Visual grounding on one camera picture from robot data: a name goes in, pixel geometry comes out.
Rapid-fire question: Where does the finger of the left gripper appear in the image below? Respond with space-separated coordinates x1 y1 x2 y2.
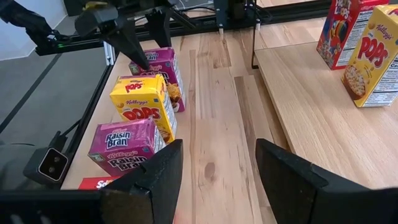
145 7 174 49
101 17 150 71

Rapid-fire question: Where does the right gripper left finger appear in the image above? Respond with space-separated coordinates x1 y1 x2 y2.
99 139 185 224

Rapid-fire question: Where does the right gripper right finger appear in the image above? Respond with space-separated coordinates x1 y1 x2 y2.
254 138 358 224

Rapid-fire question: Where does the purple Raisin Bran cereal box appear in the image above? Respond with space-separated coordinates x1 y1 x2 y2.
129 47 187 113
88 117 167 177

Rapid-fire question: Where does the yellow Corn Pops cereal box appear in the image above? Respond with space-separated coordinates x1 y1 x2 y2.
341 4 398 109
109 73 178 144

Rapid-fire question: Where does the red Froot Loops cereal box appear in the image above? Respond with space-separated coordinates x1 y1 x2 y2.
77 175 121 190
316 0 389 71

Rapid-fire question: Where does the table-level camera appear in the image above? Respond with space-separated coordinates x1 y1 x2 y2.
23 147 69 187

